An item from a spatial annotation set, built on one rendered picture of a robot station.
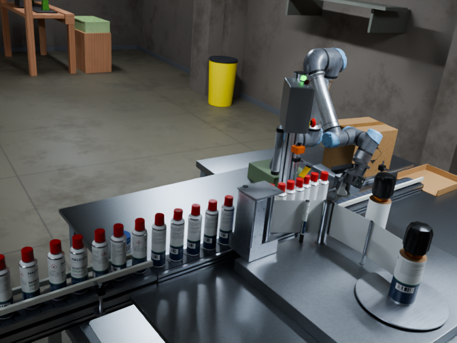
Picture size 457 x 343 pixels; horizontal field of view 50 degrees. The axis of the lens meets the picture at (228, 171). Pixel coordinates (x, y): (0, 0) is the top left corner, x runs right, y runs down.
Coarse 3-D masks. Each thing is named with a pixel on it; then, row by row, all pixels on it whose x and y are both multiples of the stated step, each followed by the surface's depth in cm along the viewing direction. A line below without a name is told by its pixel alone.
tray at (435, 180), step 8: (416, 168) 291; (424, 168) 297; (432, 168) 294; (400, 176) 282; (408, 176) 285; (416, 176) 286; (424, 176) 287; (432, 176) 288; (440, 176) 289; (448, 176) 287; (456, 176) 283; (424, 184) 276; (432, 184) 277; (440, 184) 278; (448, 184) 279; (456, 184) 272; (432, 192) 267; (440, 192) 263; (448, 192) 270
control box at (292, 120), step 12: (288, 84) 194; (300, 84) 194; (288, 96) 191; (300, 96) 191; (312, 96) 191; (288, 108) 193; (300, 108) 193; (288, 120) 195; (300, 120) 195; (288, 132) 197; (300, 132) 197
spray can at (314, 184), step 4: (312, 172) 213; (312, 176) 212; (316, 176) 211; (312, 180) 212; (316, 180) 212; (312, 184) 212; (316, 184) 212; (312, 188) 213; (316, 188) 213; (312, 192) 213; (316, 192) 214; (312, 196) 214; (316, 196) 215
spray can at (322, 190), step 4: (324, 172) 215; (320, 176) 215; (324, 176) 214; (320, 180) 215; (324, 180) 215; (320, 184) 215; (324, 184) 214; (320, 188) 215; (324, 188) 215; (320, 192) 216; (324, 192) 216; (320, 196) 217; (324, 196) 217
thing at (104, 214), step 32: (320, 160) 298; (160, 192) 240; (192, 192) 243; (224, 192) 246; (96, 224) 207; (128, 224) 209; (448, 224) 235; (160, 288) 171; (192, 288) 173; (224, 288) 174; (160, 320) 156; (192, 320) 158; (224, 320) 159; (256, 320) 160; (288, 320) 162
